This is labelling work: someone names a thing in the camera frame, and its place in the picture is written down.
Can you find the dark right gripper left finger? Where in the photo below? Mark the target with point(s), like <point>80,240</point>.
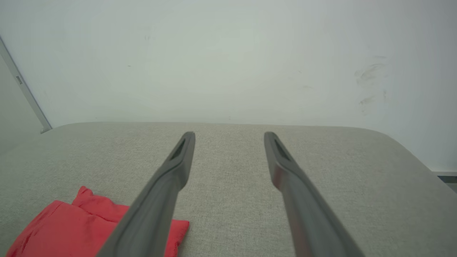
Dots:
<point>153,214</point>

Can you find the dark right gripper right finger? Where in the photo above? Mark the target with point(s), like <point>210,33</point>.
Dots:
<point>310,221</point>

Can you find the red and white shirt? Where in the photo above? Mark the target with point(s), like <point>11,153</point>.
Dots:
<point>71,228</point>

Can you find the dark skirting strip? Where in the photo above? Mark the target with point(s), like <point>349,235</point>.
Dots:
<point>448,177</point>

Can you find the grey metal wall trim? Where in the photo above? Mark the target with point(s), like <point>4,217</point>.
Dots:
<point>26,92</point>

